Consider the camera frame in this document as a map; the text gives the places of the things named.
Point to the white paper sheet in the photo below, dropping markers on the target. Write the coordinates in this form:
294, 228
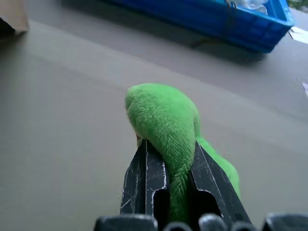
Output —
299, 33

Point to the clear plastic packaging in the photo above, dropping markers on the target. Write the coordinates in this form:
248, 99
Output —
251, 5

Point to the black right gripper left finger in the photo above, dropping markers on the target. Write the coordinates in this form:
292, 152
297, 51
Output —
142, 178

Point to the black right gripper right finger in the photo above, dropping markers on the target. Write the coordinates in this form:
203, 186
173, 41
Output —
211, 183

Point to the blue plastic crate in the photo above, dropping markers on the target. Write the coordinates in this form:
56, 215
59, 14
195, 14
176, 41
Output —
243, 22

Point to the green plush toy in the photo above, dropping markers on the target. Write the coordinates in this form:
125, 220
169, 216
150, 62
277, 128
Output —
166, 125

